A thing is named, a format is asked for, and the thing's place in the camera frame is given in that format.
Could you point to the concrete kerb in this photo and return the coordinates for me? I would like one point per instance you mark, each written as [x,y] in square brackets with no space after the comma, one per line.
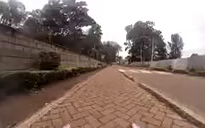
[163,98]

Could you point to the grey block wall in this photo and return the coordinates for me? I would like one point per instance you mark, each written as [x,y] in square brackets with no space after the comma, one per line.
[13,53]

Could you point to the utility pole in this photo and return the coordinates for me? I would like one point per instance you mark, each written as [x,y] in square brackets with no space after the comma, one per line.
[152,50]

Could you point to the pale boundary wall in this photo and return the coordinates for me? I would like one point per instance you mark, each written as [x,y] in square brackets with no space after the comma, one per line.
[186,62]

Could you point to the low green hedge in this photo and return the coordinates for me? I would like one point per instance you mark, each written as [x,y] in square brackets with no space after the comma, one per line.
[40,78]

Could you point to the brown dirt strip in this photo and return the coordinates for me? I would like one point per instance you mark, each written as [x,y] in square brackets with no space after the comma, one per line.
[30,103]

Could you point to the robot's own part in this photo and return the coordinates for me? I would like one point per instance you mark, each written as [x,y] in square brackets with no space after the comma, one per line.
[135,125]
[67,126]

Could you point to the row of trees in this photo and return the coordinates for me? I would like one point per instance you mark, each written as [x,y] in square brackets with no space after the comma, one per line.
[63,26]

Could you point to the round dark bush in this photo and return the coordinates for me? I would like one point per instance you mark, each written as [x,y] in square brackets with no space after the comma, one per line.
[49,60]

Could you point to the group of tall trees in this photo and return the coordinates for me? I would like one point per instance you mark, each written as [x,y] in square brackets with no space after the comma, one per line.
[146,40]

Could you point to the red brick path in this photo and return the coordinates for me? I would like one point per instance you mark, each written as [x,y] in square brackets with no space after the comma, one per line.
[106,100]

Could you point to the grey asphalt road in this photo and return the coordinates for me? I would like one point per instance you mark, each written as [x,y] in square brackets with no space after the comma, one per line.
[186,90]

